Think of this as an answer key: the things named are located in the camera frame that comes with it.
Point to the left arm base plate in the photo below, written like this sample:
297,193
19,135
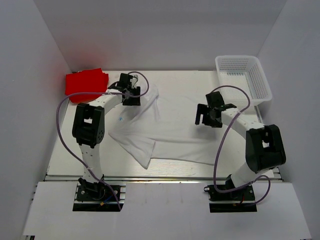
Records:
98,198

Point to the white t-shirt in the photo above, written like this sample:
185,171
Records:
163,127

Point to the white plastic basket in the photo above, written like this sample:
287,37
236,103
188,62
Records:
246,73

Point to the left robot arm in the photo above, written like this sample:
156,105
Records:
89,126

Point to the folded red t-shirt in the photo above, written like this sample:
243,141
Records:
91,81

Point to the aluminium table rail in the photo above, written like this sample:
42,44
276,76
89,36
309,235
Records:
61,178

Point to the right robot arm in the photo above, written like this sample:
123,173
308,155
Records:
264,148

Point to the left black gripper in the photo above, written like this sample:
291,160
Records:
135,101

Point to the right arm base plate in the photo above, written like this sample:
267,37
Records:
240,201

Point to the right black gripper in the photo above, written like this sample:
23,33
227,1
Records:
203,109

